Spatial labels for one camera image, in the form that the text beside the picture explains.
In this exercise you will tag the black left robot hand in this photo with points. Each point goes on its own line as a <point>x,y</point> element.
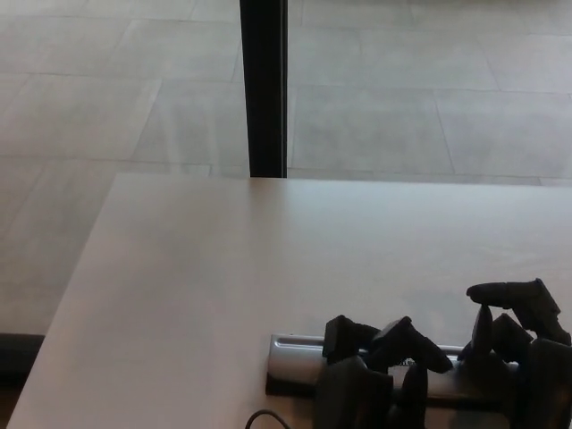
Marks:
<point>357,389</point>

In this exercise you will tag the silver black Bostitch hole punch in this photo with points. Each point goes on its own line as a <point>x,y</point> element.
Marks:
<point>295,357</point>

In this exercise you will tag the black vertical window frame post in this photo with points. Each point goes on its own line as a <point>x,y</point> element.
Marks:
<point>264,89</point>

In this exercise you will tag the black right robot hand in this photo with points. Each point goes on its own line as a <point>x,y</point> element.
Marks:
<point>536,339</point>

